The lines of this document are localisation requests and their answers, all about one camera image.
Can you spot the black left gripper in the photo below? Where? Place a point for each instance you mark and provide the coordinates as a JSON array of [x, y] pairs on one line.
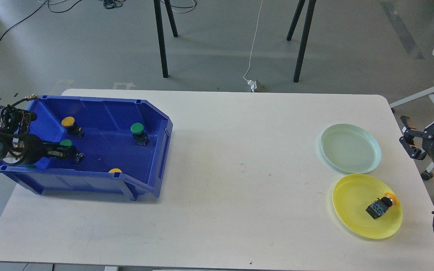
[[35, 149]]

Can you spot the green push button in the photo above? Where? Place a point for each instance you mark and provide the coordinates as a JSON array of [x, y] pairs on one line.
[[139, 135], [69, 152]]

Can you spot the yellow push button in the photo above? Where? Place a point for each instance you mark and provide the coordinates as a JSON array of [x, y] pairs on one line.
[[74, 130], [380, 206]]

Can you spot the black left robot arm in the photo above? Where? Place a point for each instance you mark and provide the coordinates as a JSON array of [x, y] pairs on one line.
[[15, 126]]

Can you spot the yellow push button back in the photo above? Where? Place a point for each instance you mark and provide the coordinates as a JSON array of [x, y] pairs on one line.
[[74, 130]]

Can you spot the yellow button at bin front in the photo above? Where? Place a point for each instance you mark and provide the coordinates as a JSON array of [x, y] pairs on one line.
[[115, 170]]

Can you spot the pale green plate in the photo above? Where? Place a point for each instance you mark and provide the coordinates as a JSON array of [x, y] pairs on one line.
[[350, 149]]

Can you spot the yellow plate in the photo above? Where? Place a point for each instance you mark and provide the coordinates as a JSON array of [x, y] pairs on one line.
[[351, 196]]

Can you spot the blue plastic bin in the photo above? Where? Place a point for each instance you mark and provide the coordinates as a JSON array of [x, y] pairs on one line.
[[107, 144]]

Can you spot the black tripod legs right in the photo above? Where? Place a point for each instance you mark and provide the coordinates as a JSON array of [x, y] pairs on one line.
[[305, 35]]

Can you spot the black tripod legs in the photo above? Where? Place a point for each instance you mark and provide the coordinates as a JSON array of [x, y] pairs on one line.
[[160, 31], [305, 35]]

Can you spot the white power plug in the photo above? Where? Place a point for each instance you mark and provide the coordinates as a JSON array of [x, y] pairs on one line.
[[256, 86]]

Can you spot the black tripod legs left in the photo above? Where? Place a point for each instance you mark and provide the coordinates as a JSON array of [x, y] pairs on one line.
[[160, 31]]

